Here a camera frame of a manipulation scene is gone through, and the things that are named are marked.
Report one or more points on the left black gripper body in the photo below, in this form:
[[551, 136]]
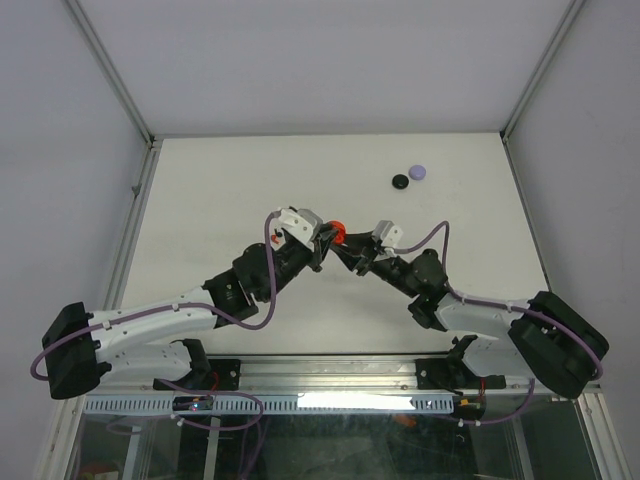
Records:
[[292, 261]]

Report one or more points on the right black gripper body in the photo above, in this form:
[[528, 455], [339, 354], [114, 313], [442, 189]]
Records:
[[366, 261]]

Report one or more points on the red earbud charging case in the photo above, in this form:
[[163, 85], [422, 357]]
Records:
[[339, 230]]

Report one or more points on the black earbud charging case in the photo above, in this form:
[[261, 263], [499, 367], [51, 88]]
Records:
[[400, 181]]

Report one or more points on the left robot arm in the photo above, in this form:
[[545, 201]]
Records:
[[154, 344]]

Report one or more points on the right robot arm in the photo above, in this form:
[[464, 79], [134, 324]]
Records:
[[541, 338]]

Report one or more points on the purple earbud charging case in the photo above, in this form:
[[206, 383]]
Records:
[[417, 172]]

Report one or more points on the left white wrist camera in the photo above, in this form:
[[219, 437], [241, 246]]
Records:
[[303, 225]]

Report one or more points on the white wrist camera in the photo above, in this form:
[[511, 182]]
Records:
[[303, 225], [387, 235]]

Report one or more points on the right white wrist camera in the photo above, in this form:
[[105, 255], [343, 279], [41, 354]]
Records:
[[387, 235]]

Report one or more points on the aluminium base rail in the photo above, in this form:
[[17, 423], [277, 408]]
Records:
[[325, 372]]

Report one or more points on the slotted cable duct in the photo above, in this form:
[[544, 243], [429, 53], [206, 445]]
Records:
[[301, 403]]

